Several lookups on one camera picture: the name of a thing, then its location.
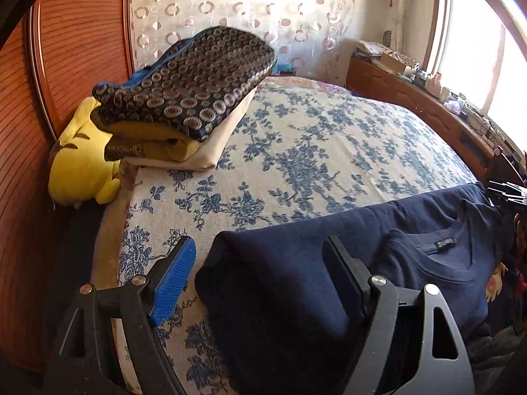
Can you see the circle-patterned sheer curtain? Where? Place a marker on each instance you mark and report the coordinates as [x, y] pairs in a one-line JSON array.
[[313, 37]]

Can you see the yellow plush toy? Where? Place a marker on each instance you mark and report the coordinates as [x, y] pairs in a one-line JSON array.
[[78, 170]]

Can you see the wooden headboard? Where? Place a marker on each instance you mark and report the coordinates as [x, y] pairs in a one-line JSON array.
[[52, 54]]

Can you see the cardboard box on cabinet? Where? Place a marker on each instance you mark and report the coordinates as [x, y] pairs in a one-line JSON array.
[[392, 64]]

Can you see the wooden sideboard cabinet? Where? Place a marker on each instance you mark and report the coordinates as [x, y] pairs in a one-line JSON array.
[[486, 161]]

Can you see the window with wooden frame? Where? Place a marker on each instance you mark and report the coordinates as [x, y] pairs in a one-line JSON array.
[[477, 57]]

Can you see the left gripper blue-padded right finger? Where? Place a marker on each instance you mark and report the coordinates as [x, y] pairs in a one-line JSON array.
[[350, 278]]

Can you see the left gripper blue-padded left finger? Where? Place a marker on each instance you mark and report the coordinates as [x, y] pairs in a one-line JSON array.
[[167, 278]]

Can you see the blue floral bedspread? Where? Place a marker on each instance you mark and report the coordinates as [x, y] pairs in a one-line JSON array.
[[303, 151]]

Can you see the navy printed t-shirt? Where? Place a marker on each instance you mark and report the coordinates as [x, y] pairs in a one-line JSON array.
[[288, 305]]

